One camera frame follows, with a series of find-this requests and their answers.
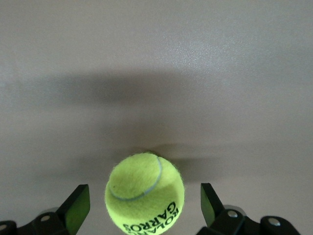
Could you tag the brown table cover sheet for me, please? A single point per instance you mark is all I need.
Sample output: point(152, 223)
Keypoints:
point(156, 49)

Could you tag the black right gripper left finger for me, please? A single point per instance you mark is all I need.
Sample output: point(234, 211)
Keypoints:
point(73, 210)

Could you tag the yellow-green tennis ball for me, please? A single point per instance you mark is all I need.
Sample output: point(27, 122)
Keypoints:
point(144, 191)

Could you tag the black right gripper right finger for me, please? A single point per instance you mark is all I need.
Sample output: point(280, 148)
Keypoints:
point(220, 220)

